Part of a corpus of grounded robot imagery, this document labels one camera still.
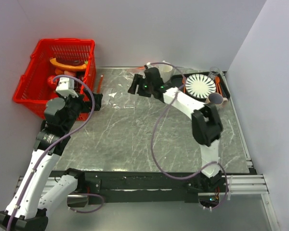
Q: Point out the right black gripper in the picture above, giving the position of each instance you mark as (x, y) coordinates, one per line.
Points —
(138, 80)

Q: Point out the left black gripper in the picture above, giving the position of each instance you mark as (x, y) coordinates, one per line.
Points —
(86, 104)

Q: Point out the clear zip bag orange zipper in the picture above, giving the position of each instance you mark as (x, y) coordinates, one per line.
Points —
(114, 83)

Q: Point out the red apple toy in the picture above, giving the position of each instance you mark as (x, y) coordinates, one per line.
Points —
(52, 82)

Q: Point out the orange papaya slice toy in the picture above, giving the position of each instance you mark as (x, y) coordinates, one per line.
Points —
(68, 65)

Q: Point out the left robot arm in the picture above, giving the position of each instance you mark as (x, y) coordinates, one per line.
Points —
(30, 209)

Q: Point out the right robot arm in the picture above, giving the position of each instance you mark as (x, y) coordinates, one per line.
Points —
(205, 123)

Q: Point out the white mug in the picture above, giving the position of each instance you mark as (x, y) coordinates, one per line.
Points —
(165, 72)

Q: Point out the pink peach toy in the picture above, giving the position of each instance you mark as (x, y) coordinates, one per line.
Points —
(70, 73)

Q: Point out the black tray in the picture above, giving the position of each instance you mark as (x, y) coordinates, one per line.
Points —
(224, 88)

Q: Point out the orange plastic fork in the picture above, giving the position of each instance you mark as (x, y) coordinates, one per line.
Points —
(183, 83)

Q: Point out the small orange fruit toy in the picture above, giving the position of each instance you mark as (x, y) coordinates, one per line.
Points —
(59, 72)

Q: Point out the striped white plate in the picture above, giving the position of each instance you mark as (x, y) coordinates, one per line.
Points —
(199, 86)

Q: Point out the red plastic basket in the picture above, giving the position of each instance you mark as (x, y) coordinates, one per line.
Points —
(33, 90)

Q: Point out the clear drinking glass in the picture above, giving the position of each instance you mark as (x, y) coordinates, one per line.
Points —
(213, 73)

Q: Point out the orange plastic spoon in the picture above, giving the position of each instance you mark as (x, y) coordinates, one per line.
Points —
(218, 86)

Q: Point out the beige mug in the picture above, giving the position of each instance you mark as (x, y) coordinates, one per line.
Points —
(217, 99)

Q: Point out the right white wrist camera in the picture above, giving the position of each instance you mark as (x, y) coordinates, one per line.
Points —
(148, 65)

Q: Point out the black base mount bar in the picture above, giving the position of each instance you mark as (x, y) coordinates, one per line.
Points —
(129, 187)

